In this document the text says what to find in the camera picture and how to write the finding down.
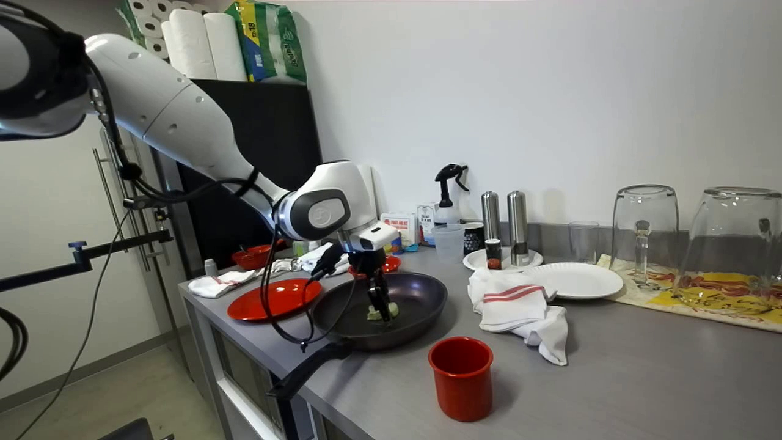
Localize red kitchen utensil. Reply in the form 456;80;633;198
231;239;288;271

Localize crumpled white cloth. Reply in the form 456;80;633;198
186;268;257;301

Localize silver shaker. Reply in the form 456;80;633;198
479;189;502;245
505;189;529;266

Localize yellow green sponge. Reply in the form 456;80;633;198
364;301;403;322

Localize dark equipment case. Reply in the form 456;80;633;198
94;415;177;440

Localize large red plate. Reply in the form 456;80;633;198
224;276;328;326

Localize green yellow package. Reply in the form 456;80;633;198
224;0;310;85

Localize large white plate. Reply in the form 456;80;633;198
521;259;626;303

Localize white spray bottle black nozzle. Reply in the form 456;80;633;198
430;161;472;255

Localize grey metal rack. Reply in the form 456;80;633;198
93;144;204;328

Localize upturned glass pitcher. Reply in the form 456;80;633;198
610;184;682;293
682;187;782;303

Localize patterned paper roll pack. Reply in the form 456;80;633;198
115;0;176;64

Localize folded white towel blue stripes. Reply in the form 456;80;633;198
293;243;336;276

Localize black frying pan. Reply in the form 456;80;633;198
276;268;448;404

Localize small white printed box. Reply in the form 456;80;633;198
414;204;436;248

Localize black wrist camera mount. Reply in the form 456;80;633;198
306;239;352;281

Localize thin black floor cable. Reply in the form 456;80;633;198
13;253;115;440

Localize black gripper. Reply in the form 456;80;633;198
350;248;396;322

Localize grey drawer cabinet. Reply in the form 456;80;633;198
177;292;328;440

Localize black cabinet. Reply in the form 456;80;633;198
172;77;328;271

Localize white towel red stripe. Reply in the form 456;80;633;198
463;266;571;369

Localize yellow patterned mat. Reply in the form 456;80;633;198
596;253;782;336

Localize small white plate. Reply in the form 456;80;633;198
461;248;544;275

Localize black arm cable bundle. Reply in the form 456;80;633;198
81;47;361;354

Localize red cup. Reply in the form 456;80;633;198
428;336;496;425

